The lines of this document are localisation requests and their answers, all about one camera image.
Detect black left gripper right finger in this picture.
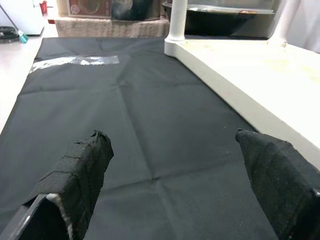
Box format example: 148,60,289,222
235,128,320,240

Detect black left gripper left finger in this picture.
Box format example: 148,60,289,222
7,129,115,240

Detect black tablecloth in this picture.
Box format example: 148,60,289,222
0,34,278,240

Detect white plastic table top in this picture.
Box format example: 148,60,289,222
163,37,320,172

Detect crumpled clear tape piece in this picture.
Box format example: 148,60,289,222
28,54,120,75

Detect patterned cloth covered bench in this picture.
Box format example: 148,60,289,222
54,17,171,38

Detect white chest freezer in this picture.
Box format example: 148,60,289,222
0,0,46,37

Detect clear bin with orange lid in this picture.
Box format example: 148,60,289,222
56,0,113,18

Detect brown printed carton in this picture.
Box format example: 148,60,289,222
68,0,112,18

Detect shiny black plastic bag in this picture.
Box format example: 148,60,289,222
111,0,161,22

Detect black coiled hose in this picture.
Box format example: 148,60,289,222
0,26,21,43

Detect long handled broom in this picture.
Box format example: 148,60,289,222
0,3,30,44

